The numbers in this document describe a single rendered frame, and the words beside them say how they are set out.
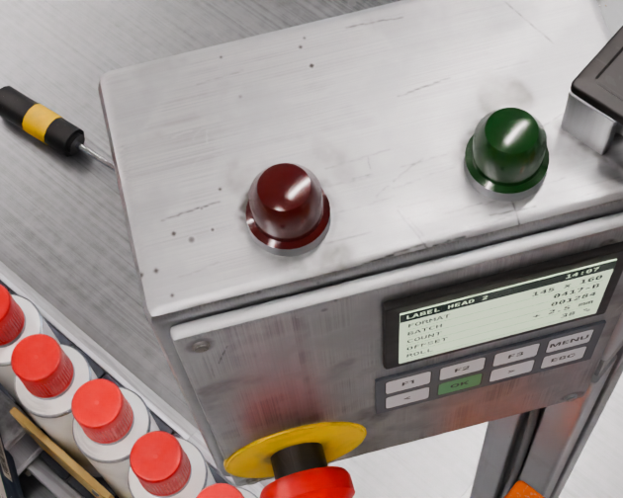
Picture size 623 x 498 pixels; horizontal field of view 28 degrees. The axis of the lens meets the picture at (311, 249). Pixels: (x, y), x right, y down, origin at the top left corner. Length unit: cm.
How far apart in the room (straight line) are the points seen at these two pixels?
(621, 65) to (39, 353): 51
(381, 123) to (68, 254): 75
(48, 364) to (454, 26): 46
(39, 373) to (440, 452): 37
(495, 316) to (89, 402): 42
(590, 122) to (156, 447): 45
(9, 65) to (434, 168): 88
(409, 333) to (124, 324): 69
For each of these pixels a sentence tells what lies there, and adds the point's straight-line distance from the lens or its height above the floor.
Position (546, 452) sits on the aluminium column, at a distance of 66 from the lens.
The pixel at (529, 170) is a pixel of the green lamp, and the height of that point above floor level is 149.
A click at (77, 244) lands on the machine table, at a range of 113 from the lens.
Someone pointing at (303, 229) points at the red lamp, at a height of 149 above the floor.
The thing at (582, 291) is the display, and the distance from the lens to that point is 43.
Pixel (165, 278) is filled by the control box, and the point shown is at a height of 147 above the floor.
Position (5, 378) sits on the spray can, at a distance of 90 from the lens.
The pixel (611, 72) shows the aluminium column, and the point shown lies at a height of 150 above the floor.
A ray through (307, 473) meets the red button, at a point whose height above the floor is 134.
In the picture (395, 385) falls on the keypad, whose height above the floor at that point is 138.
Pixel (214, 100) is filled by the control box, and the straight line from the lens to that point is 41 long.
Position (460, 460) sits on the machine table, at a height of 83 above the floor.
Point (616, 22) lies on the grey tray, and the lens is 123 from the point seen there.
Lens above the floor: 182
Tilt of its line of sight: 65 degrees down
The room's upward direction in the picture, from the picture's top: 7 degrees counter-clockwise
